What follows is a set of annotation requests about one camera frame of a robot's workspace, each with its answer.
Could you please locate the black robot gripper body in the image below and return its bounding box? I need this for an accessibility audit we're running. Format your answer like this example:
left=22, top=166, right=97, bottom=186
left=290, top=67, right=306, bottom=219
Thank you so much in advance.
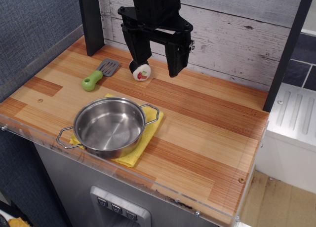
left=118, top=0, right=193, bottom=45

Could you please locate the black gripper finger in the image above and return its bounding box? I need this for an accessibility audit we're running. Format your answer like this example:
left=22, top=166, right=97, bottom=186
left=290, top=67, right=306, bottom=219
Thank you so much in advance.
left=165, top=38, right=191, bottom=77
left=121, top=24, right=152, bottom=63

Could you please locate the plush sushi roll toy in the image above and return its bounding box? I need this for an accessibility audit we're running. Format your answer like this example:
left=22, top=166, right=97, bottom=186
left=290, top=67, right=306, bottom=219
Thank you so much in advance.
left=129, top=60, right=152, bottom=81

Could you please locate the stainless steel pan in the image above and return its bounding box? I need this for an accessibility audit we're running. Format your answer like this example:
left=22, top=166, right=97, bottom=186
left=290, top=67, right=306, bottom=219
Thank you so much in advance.
left=56, top=96, right=159, bottom=160

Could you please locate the yellow cloth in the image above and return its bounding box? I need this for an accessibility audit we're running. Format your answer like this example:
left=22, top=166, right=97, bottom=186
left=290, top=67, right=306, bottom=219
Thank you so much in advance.
left=69, top=93, right=164, bottom=168

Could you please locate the clear acrylic front edge guard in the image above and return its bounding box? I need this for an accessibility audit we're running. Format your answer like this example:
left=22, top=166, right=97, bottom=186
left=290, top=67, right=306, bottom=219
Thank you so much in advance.
left=0, top=115, right=241, bottom=227

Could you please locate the white toy sink unit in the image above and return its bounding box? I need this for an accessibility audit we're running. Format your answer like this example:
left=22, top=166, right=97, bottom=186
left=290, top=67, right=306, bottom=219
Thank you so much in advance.
left=255, top=83, right=316, bottom=192

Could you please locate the silver toy fridge cabinet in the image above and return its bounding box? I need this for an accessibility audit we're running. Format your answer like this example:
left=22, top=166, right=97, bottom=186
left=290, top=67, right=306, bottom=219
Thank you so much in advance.
left=35, top=144, right=214, bottom=227

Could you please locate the grey ice dispenser panel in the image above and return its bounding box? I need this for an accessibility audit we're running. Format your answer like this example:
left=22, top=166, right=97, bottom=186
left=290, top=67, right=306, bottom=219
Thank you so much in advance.
left=90, top=186, right=152, bottom=227

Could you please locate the yellow object bottom left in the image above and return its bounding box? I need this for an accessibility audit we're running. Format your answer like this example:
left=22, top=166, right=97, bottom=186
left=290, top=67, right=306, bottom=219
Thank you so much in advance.
left=8, top=218, right=30, bottom=227

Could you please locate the green handled grey spatula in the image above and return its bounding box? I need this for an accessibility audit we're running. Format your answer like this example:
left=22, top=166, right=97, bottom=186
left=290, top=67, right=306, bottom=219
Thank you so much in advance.
left=81, top=58, right=119, bottom=91

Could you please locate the dark left vertical post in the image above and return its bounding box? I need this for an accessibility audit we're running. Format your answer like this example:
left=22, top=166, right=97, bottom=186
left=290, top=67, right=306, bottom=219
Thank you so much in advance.
left=79, top=0, right=104, bottom=56

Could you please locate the dark vertical post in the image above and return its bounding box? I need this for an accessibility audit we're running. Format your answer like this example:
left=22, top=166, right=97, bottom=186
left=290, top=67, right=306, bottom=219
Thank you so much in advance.
left=79, top=0, right=104, bottom=56
left=263, top=0, right=313, bottom=112

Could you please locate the dark right vertical post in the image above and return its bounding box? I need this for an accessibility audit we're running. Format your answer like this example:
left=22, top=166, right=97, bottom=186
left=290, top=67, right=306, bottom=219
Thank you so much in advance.
left=263, top=0, right=313, bottom=112

